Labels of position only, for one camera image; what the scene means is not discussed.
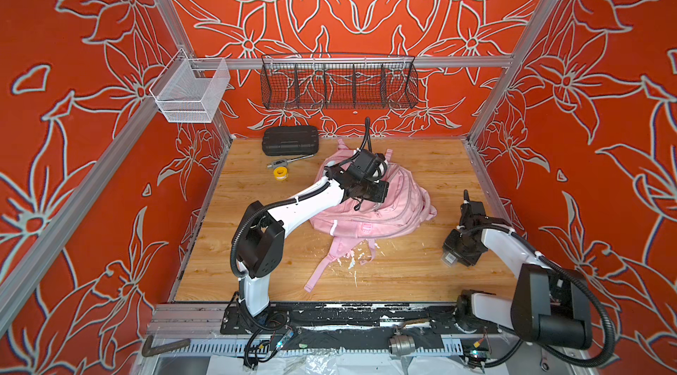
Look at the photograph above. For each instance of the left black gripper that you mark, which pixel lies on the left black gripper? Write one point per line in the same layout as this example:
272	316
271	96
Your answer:
382	190

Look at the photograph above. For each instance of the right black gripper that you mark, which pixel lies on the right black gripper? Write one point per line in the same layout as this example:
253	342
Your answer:
450	242

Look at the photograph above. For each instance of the pink student backpack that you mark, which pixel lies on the pink student backpack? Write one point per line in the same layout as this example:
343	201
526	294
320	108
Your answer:
407	206

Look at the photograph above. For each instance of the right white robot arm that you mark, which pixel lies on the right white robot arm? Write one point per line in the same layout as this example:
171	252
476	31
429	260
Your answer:
552	307

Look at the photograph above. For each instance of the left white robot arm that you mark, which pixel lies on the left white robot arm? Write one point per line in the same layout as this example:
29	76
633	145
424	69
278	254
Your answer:
258	243

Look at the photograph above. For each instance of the grey metal tool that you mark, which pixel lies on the grey metal tool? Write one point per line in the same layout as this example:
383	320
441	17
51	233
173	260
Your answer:
285	162

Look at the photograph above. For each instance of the yellow tape roll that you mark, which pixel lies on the yellow tape roll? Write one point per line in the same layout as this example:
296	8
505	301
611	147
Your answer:
280	173

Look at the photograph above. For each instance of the black plastic case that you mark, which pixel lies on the black plastic case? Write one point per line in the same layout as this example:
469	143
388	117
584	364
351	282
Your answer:
288	141

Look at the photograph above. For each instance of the metal pipe fitting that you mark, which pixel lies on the metal pipe fitting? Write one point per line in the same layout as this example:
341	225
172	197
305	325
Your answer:
401	345

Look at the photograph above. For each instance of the rusty allen key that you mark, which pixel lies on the rusty allen key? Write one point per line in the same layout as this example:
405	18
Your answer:
149	349

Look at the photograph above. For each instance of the black wire wall basket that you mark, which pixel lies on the black wire wall basket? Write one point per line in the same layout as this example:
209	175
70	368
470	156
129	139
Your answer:
336	81

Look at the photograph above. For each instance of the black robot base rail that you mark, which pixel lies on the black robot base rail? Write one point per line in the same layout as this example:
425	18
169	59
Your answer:
355	325

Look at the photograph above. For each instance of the white wire wall basket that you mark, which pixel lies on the white wire wall basket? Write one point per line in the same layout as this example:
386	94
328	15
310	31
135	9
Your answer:
190	90

